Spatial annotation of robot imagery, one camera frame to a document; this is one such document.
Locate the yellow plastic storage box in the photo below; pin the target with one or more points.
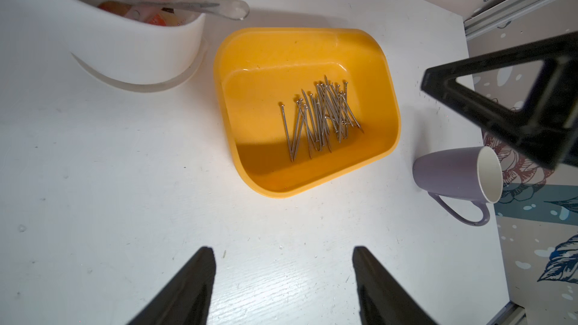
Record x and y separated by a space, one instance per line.
338 96

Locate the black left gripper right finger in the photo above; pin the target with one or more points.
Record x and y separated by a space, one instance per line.
382 299

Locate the purple ceramic mug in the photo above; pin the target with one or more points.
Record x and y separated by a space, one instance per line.
472 174

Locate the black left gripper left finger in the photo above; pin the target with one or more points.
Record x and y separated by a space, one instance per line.
186 298

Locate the white utensil holder cup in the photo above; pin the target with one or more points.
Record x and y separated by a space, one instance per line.
118 49

